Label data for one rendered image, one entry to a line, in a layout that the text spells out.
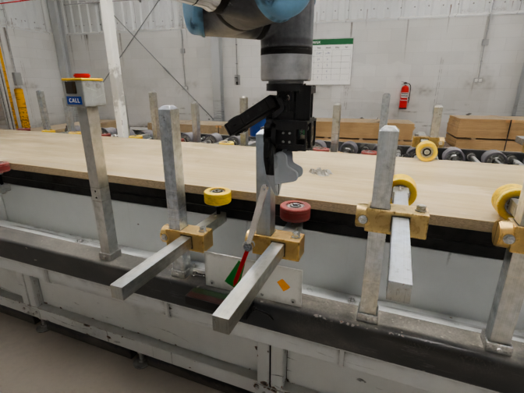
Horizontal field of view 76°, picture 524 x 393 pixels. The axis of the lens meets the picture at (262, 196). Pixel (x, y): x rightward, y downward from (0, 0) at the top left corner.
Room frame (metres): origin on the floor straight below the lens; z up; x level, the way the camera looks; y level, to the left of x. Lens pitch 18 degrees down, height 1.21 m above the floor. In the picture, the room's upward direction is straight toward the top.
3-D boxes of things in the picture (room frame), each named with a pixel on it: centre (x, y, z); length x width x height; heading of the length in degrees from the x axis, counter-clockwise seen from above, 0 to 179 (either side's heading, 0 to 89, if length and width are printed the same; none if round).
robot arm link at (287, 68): (0.64, -0.04, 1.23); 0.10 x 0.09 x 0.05; 158
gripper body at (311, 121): (0.63, -0.05, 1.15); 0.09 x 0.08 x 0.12; 68
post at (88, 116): (0.92, 0.47, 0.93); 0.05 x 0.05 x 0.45; 68
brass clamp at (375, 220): (0.64, -0.26, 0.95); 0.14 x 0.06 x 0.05; 68
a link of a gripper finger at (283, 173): (0.62, -0.04, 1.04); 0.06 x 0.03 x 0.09; 68
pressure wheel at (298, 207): (0.82, -0.09, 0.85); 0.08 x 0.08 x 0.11
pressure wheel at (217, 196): (0.95, 0.13, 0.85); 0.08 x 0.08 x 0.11
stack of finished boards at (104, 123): (7.94, 4.37, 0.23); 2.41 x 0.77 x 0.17; 166
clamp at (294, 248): (0.73, -0.03, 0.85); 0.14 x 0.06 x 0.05; 68
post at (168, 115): (0.83, 0.22, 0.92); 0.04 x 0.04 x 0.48; 68
